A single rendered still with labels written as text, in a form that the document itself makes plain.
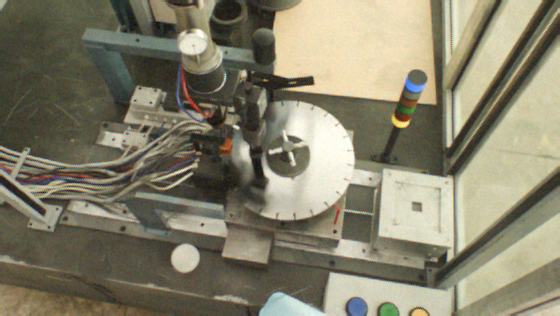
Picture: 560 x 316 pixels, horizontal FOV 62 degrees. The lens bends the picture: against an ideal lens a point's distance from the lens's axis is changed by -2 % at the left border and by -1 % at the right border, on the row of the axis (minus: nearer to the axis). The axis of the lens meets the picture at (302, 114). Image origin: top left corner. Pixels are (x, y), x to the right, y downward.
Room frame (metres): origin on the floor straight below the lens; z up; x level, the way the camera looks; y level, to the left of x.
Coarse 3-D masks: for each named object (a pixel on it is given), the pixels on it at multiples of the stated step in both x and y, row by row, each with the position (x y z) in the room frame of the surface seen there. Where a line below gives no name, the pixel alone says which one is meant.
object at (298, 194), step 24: (288, 120) 0.63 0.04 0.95; (312, 120) 0.63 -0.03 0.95; (336, 120) 0.63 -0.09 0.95; (240, 144) 0.55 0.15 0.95; (264, 144) 0.55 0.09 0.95; (312, 144) 0.56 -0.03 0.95; (336, 144) 0.56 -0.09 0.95; (240, 168) 0.48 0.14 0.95; (264, 168) 0.49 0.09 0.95; (312, 168) 0.49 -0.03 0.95; (336, 168) 0.50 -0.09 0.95; (240, 192) 0.42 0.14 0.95; (264, 192) 0.42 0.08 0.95; (288, 192) 0.43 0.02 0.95; (312, 192) 0.43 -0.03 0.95; (264, 216) 0.36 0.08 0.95; (288, 216) 0.37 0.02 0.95
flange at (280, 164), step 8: (280, 136) 0.57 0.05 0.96; (288, 136) 0.57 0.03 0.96; (272, 144) 0.55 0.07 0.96; (280, 144) 0.55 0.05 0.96; (280, 152) 0.52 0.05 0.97; (296, 152) 0.52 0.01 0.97; (304, 152) 0.53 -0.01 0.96; (272, 160) 0.50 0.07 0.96; (280, 160) 0.50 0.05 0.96; (288, 160) 0.50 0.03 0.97; (296, 160) 0.51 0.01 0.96; (304, 160) 0.51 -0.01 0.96; (272, 168) 0.48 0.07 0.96; (280, 168) 0.48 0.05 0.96; (288, 168) 0.48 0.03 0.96; (296, 168) 0.49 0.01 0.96; (304, 168) 0.49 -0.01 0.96; (288, 176) 0.47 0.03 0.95
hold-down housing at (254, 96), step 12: (240, 84) 0.52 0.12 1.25; (252, 84) 0.51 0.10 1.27; (240, 96) 0.49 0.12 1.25; (252, 96) 0.49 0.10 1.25; (264, 96) 0.51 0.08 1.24; (252, 108) 0.48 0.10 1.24; (264, 108) 0.50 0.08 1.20; (252, 120) 0.49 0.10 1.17; (264, 120) 0.52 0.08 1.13; (252, 132) 0.49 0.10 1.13; (264, 132) 0.51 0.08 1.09
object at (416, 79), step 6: (408, 72) 0.64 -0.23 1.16; (414, 72) 0.64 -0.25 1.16; (420, 72) 0.65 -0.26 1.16; (408, 78) 0.63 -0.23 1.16; (414, 78) 0.63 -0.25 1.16; (420, 78) 0.63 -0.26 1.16; (426, 78) 0.63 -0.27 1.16; (408, 84) 0.62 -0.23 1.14; (414, 84) 0.61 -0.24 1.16; (420, 84) 0.61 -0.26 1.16; (408, 90) 0.61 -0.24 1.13; (414, 90) 0.61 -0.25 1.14; (420, 90) 0.61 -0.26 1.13
